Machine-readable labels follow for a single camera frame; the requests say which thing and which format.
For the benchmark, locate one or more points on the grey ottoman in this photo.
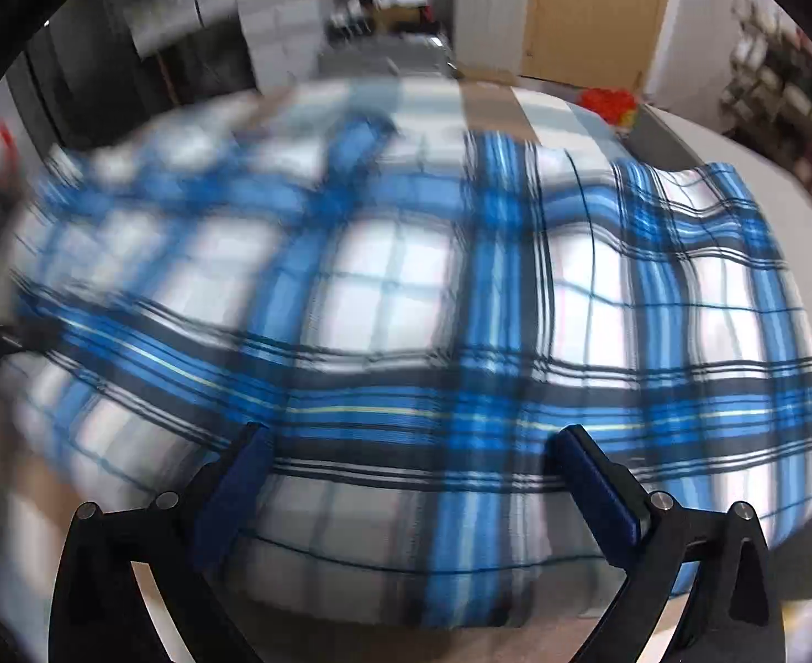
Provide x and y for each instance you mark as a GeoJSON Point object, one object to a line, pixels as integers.
{"type": "Point", "coordinates": [792, 221]}

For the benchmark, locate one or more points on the blue white plaid shirt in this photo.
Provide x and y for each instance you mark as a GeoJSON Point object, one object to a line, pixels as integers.
{"type": "Point", "coordinates": [406, 290]}

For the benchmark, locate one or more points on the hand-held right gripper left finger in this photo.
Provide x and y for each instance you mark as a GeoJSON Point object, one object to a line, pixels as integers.
{"type": "Point", "coordinates": [230, 497]}

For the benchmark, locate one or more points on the brown cardboard box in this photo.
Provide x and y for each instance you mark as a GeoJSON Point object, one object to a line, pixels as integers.
{"type": "Point", "coordinates": [489, 74]}

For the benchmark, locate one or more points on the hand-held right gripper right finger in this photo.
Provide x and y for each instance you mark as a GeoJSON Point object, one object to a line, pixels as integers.
{"type": "Point", "coordinates": [599, 497]}

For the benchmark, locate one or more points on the white desk with drawers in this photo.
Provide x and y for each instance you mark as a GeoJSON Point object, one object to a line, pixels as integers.
{"type": "Point", "coordinates": [275, 21]}

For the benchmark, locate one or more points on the checked bed sheet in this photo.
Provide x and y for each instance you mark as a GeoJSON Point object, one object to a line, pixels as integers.
{"type": "Point", "coordinates": [496, 100]}

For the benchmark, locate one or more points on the white cabinet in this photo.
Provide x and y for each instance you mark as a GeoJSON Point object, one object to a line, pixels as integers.
{"type": "Point", "coordinates": [492, 7]}

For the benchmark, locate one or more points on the dark grey fridge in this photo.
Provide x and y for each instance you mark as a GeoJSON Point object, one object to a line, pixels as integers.
{"type": "Point", "coordinates": [81, 90]}

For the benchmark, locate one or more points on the wooden door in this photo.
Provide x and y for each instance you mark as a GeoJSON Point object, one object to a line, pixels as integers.
{"type": "Point", "coordinates": [599, 7]}

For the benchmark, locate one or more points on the orange plastic bag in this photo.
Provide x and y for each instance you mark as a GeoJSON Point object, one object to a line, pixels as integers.
{"type": "Point", "coordinates": [606, 105]}

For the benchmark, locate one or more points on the silver suitcase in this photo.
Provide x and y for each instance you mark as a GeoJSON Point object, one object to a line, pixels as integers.
{"type": "Point", "coordinates": [378, 59]}

